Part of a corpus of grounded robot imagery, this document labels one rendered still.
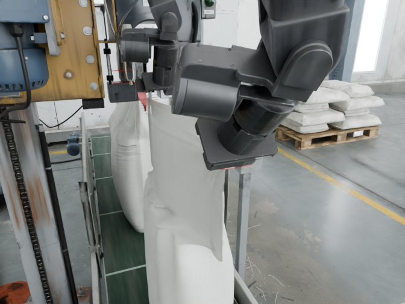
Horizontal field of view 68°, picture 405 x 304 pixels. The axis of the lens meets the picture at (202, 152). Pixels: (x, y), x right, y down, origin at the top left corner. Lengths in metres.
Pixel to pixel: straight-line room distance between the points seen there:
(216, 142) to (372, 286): 1.59
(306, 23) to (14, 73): 0.59
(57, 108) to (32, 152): 2.70
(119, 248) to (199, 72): 1.12
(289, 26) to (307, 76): 0.04
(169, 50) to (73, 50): 0.30
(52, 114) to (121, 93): 2.85
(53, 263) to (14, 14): 0.84
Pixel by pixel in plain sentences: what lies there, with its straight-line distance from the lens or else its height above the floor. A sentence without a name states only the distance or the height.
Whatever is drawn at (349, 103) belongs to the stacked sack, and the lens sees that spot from 3.86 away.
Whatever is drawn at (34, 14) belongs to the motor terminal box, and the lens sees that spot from 0.67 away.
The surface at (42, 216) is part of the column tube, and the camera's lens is 1.12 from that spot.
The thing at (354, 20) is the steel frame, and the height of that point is 1.44.
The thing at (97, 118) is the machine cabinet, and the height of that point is 0.29.
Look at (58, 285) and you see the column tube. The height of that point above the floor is 0.36.
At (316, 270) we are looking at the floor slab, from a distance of 1.87.
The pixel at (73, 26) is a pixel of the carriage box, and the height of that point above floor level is 1.21.
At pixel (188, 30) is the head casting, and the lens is 0.95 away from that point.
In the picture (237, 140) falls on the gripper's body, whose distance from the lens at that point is 0.36.
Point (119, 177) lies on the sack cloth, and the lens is 1.33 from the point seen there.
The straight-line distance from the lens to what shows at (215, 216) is 0.53.
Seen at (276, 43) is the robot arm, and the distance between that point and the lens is 0.26.
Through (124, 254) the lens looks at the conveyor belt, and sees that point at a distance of 1.30.
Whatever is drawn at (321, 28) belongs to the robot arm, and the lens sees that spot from 0.27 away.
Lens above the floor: 1.19
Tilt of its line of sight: 21 degrees down
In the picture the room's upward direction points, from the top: straight up
